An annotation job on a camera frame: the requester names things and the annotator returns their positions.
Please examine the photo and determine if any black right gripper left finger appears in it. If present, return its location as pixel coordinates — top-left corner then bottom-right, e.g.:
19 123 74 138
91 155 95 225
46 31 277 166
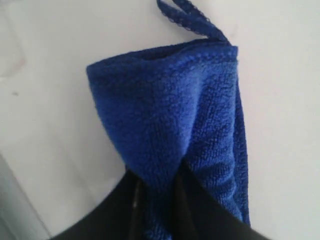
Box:
53 172 146 240

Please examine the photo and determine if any blue microfibre cloth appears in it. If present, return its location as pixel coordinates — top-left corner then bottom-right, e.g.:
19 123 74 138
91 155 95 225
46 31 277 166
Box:
86 0 250 240

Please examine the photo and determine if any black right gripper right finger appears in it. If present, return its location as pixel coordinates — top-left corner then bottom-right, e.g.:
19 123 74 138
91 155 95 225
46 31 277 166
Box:
172 162 268 240

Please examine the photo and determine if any white board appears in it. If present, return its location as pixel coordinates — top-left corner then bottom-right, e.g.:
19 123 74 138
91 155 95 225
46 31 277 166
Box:
0 0 320 240

